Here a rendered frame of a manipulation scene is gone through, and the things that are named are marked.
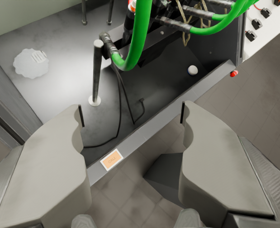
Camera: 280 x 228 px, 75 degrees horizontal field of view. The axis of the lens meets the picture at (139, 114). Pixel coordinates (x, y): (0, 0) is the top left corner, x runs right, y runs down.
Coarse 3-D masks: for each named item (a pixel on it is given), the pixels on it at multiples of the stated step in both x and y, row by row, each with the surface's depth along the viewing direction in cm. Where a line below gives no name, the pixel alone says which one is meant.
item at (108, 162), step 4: (116, 152) 46; (112, 156) 45; (116, 156) 46; (104, 160) 45; (108, 160) 45; (112, 160) 45; (116, 160) 45; (104, 164) 44; (108, 164) 45; (112, 164) 45
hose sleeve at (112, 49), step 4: (104, 36) 34; (108, 36) 34; (108, 40) 33; (108, 44) 32; (112, 44) 32; (108, 48) 31; (112, 48) 30; (116, 48) 31; (108, 52) 31; (112, 52) 29; (116, 52) 30; (120, 56) 30; (112, 60) 30
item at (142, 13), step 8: (136, 0) 16; (144, 0) 15; (136, 8) 16; (144, 8) 16; (136, 16) 17; (144, 16) 16; (136, 24) 17; (144, 24) 17; (136, 32) 18; (144, 32) 18; (136, 40) 18; (144, 40) 19; (136, 48) 19; (112, 56) 29; (128, 56) 21; (136, 56) 20; (120, 64) 25; (128, 64) 22
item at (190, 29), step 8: (240, 0) 30; (232, 8) 32; (240, 8) 31; (232, 16) 33; (168, 24) 45; (176, 24) 43; (184, 24) 42; (216, 24) 36; (224, 24) 34; (184, 32) 43; (192, 32) 41; (200, 32) 39; (208, 32) 38; (216, 32) 37
